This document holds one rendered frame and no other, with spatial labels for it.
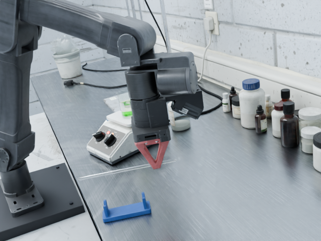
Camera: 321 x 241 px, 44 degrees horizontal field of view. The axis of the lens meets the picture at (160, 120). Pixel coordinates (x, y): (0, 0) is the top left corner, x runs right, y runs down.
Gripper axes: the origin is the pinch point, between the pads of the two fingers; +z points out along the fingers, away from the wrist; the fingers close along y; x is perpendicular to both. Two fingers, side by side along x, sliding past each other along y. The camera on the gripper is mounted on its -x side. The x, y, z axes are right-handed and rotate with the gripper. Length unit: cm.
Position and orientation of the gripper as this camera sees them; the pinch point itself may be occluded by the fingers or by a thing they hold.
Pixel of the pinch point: (155, 164)
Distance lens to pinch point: 79.1
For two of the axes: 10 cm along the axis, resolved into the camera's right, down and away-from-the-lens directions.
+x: -9.8, 1.8, -0.5
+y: -1.2, -3.5, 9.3
